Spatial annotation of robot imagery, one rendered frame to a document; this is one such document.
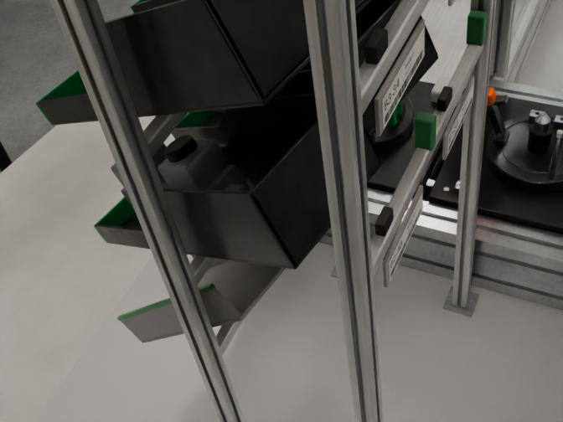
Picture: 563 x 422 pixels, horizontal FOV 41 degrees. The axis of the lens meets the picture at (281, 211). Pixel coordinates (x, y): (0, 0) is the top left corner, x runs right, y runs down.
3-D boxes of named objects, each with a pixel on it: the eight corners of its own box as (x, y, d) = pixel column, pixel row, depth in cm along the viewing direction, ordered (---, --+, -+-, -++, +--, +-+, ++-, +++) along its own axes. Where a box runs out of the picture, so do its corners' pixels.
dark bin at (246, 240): (106, 244, 78) (64, 187, 74) (188, 164, 84) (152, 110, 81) (295, 270, 57) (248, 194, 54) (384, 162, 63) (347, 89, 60)
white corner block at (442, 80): (430, 110, 120) (430, 90, 117) (438, 93, 123) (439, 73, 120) (458, 116, 118) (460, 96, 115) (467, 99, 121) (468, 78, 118)
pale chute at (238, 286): (142, 343, 93) (116, 318, 92) (209, 270, 99) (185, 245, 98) (241, 321, 69) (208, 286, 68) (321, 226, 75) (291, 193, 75)
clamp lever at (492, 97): (493, 139, 107) (476, 97, 103) (496, 130, 109) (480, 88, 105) (517, 136, 105) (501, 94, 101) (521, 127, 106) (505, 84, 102)
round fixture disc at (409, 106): (308, 142, 116) (307, 132, 114) (343, 86, 124) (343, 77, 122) (395, 162, 111) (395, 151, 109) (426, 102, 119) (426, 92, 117)
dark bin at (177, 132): (180, 147, 86) (144, 93, 83) (249, 82, 93) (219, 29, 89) (368, 141, 65) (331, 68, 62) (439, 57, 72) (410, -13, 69)
